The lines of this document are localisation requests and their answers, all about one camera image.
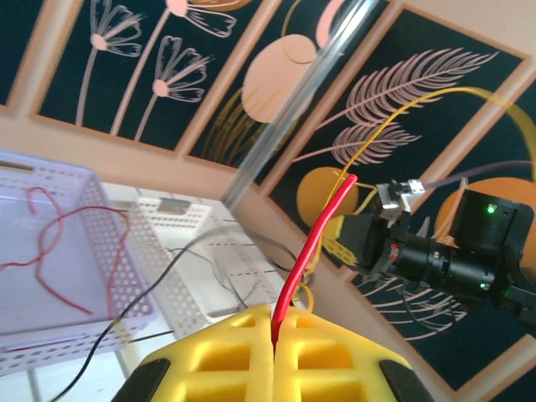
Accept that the thin red cable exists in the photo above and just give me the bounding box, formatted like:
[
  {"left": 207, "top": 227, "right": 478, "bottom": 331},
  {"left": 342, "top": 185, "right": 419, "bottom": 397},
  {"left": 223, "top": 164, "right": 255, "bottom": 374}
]
[
  {"left": 271, "top": 173, "right": 359, "bottom": 347},
  {"left": 0, "top": 186, "right": 131, "bottom": 317}
]

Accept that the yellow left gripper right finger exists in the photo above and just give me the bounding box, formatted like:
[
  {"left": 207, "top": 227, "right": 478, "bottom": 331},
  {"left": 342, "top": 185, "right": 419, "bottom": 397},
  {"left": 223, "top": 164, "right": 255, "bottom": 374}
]
[{"left": 276, "top": 308, "right": 435, "bottom": 402}]

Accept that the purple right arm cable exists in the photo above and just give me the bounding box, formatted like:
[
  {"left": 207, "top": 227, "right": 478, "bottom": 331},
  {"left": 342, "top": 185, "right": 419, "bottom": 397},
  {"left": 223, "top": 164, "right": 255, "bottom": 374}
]
[{"left": 420, "top": 161, "right": 536, "bottom": 189}]

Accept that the purple plastic basket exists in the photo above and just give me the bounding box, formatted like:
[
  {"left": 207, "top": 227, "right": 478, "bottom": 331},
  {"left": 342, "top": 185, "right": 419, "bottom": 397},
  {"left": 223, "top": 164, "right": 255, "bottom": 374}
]
[{"left": 0, "top": 150, "right": 160, "bottom": 378}]

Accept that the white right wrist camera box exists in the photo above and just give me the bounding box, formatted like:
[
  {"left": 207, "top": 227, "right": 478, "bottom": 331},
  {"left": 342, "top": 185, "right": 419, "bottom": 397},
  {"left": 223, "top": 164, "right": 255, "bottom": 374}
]
[{"left": 370, "top": 178, "right": 426, "bottom": 229}]

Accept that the thin yellow cable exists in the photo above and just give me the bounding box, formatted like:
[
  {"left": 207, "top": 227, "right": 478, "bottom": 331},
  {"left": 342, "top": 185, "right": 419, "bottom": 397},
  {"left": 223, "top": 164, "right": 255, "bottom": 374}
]
[{"left": 292, "top": 85, "right": 536, "bottom": 313}]

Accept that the small white plastic basket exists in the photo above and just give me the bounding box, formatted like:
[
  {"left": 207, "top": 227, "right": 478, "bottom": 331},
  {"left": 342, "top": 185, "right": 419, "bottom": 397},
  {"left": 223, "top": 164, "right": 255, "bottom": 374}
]
[{"left": 125, "top": 196, "right": 294, "bottom": 340}]

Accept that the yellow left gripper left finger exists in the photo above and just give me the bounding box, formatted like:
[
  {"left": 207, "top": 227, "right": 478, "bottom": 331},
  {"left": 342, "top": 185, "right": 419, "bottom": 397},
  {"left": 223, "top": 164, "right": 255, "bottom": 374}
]
[{"left": 111, "top": 304, "right": 276, "bottom": 402}]

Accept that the clear plastic tube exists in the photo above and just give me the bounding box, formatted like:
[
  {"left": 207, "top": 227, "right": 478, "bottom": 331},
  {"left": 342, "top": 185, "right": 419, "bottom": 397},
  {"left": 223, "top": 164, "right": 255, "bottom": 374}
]
[{"left": 219, "top": 0, "right": 378, "bottom": 206}]

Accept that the thin black cable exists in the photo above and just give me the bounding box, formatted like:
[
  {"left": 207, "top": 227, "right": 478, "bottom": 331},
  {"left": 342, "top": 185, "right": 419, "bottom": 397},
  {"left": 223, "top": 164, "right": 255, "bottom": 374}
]
[
  {"left": 167, "top": 246, "right": 269, "bottom": 312},
  {"left": 49, "top": 228, "right": 302, "bottom": 402}
]

